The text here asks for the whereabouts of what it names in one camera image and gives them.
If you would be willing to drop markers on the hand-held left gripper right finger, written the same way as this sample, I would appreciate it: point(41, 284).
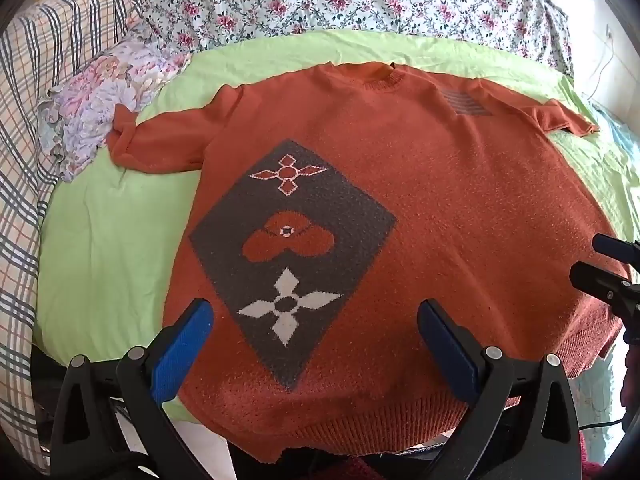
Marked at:
point(445, 350)

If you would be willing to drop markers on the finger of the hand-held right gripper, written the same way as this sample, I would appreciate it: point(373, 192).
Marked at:
point(615, 247)
point(600, 282)

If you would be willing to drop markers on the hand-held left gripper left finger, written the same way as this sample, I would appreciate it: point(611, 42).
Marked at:
point(186, 347)

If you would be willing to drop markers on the orange knit sweater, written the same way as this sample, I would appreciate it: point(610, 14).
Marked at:
point(450, 185)

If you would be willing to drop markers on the light blue patterned sheet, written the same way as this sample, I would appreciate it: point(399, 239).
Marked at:
point(597, 400)

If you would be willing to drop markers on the light green bed sheet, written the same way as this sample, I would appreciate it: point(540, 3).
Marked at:
point(110, 240)

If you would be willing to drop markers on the dark red garment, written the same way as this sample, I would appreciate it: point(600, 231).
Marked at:
point(350, 467)

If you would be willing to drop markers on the plaid blanket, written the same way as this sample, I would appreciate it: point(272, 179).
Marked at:
point(30, 160)

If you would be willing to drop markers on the pastel floral cloth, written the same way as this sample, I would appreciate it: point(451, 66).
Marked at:
point(100, 90)

